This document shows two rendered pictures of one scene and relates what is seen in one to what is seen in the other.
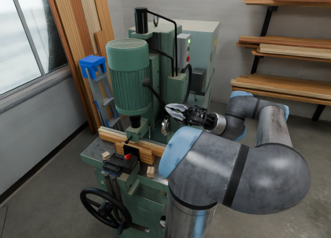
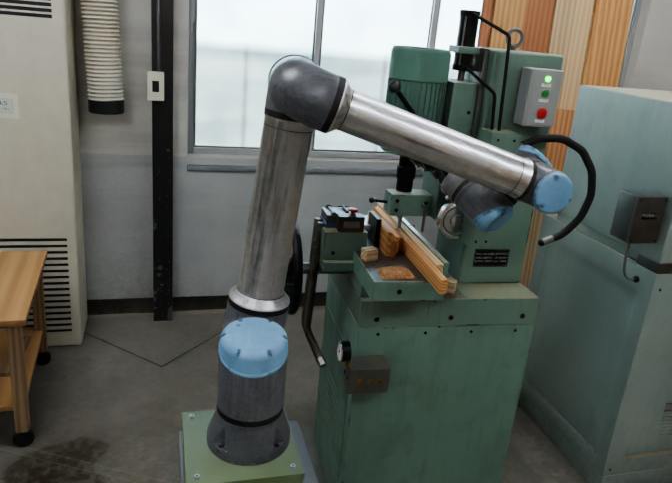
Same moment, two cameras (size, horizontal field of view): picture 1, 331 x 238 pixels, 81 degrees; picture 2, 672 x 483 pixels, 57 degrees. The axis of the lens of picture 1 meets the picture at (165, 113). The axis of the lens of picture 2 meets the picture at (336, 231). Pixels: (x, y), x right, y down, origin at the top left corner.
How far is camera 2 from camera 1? 1.33 m
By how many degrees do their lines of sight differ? 50
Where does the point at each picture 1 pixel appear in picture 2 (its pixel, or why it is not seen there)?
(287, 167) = (307, 68)
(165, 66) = (484, 108)
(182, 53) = (525, 96)
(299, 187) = (303, 82)
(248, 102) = not seen: hidden behind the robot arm
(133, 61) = (405, 66)
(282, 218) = not seen: outside the picture
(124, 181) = (325, 231)
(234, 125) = (480, 191)
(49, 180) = (317, 325)
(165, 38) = (492, 59)
